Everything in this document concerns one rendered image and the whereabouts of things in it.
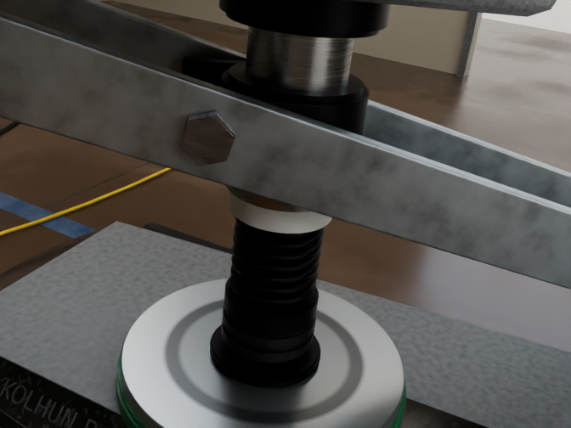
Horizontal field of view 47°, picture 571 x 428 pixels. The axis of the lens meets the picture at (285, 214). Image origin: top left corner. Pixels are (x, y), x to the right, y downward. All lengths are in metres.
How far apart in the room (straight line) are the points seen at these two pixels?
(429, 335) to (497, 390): 0.08
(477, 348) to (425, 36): 5.05
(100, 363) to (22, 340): 0.07
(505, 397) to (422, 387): 0.07
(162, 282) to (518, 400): 0.33
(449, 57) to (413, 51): 0.30
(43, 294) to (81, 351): 0.09
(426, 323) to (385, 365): 0.12
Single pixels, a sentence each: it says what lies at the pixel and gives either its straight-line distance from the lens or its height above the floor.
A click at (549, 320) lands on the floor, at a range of 2.31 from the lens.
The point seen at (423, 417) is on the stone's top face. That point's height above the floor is 0.81.
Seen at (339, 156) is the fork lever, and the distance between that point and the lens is 0.37.
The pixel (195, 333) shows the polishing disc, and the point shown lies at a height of 0.83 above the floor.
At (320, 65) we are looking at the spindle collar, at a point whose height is 1.06.
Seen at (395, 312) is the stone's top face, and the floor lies 0.81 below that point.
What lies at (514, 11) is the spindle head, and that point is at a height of 1.11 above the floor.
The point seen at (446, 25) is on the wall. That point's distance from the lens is 5.53.
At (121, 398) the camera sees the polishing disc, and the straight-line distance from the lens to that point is 0.49.
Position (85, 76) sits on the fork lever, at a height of 1.05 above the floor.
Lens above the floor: 1.14
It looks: 26 degrees down
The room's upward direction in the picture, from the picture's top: 7 degrees clockwise
